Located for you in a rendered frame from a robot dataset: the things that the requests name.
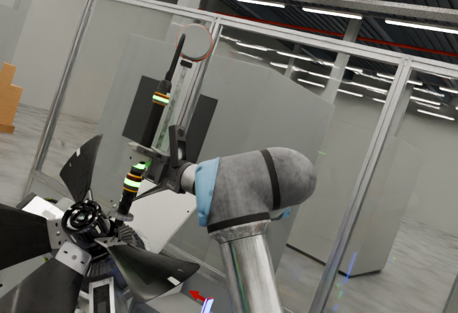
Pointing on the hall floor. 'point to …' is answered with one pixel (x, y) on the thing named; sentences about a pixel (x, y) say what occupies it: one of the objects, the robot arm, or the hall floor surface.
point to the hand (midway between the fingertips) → (137, 144)
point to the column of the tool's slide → (176, 101)
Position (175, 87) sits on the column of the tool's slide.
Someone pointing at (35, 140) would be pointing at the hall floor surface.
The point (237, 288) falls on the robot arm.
